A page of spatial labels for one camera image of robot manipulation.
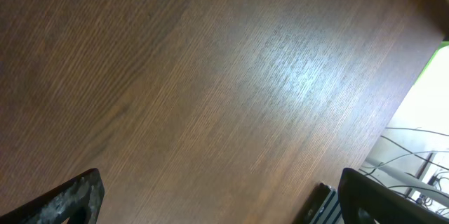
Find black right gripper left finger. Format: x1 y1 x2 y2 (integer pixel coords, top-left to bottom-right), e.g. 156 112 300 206
1 168 105 224

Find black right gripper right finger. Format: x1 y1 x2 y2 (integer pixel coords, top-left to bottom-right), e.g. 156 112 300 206
337 168 448 224

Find aluminium frame rail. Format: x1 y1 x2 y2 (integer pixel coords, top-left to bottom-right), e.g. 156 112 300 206
292 183 344 224

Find grey floor cables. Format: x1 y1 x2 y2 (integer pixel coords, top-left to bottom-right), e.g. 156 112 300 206
357 125 449 218

